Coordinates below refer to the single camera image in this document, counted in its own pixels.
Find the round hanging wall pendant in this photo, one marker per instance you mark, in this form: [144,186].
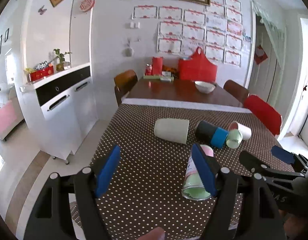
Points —
[129,50]

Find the brown wooden chair left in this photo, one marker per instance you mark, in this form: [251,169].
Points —
[123,83]

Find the red gift bag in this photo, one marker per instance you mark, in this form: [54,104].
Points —
[197,68]

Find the red cola can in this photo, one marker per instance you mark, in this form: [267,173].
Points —
[148,70]

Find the small green paper cup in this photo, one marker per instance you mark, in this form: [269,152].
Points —
[234,138]

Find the red covered chair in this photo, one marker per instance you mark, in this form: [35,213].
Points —
[265,113]

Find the black blue cylindrical bottle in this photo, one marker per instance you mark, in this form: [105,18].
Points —
[210,134]

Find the white lace door curtain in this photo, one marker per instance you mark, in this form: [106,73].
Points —
[276,32]

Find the white black sideboard cabinet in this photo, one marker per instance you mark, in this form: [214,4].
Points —
[60,110]

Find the potted green plant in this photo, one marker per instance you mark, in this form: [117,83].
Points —
[62,61]

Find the white wall light switch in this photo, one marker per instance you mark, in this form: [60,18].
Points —
[134,25]

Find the pale green plastic cup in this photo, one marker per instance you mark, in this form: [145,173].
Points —
[171,129]

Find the red door diamond decoration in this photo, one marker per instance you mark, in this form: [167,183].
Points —
[260,55]

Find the right hand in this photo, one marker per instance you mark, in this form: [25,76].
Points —
[295,227]

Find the butterfly wall decoration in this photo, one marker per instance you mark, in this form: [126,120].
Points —
[42,10]

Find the white paper cup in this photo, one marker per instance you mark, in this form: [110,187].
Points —
[244,130]

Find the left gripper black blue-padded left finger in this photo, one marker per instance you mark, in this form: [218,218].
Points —
[51,218]

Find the white ceramic bowl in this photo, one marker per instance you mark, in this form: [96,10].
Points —
[204,87]

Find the red box on sideboard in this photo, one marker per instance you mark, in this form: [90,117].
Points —
[35,75]

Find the clear pink green labelled cup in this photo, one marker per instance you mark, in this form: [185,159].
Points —
[193,188]

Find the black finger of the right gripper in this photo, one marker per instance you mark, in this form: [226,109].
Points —
[254,165]

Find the green tray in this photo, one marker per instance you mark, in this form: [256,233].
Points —
[158,77]

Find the brown polka dot tablecloth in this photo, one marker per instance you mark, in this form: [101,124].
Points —
[146,189]

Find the small red box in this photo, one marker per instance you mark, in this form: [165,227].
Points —
[157,65]

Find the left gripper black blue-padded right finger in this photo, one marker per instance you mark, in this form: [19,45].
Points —
[259,216]

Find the white sofa pink cover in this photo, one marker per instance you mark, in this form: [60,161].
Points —
[10,111]

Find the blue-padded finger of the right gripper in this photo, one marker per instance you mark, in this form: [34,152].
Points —
[283,155]

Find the red round hanging ornament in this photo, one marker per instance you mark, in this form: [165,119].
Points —
[86,5]

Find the brown wooden chair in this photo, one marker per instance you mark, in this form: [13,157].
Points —
[237,91]
[123,83]

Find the left hand thumb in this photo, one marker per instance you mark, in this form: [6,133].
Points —
[155,234]

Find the brown wooden chair right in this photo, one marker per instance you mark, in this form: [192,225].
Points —
[237,91]

